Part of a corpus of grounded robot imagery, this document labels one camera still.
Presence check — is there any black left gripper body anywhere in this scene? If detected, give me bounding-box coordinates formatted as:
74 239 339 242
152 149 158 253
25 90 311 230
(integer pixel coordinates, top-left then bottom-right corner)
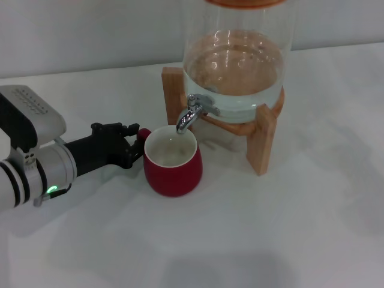
63 122 133 178

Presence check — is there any red ceramic cup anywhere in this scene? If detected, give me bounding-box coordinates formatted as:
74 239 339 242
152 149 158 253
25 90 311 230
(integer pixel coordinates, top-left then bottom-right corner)
137 125 203 198

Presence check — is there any chrome faucet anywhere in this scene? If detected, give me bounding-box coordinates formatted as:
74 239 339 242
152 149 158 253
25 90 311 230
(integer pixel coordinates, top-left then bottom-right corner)
176 93 221 135

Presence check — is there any glass water dispenser jar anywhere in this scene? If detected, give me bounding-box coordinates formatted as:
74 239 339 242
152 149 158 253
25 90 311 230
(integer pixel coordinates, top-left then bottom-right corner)
182 0 293 124

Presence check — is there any wooden dispenser stand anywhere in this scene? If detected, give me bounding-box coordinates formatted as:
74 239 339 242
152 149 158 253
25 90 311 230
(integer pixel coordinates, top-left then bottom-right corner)
161 66 285 176

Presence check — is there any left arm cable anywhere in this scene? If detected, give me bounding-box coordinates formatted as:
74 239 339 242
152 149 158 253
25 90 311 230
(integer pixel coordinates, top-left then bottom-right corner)
32 182 73 208

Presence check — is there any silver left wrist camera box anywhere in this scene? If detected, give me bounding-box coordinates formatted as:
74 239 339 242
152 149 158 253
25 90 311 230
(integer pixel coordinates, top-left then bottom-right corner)
0 85 67 154

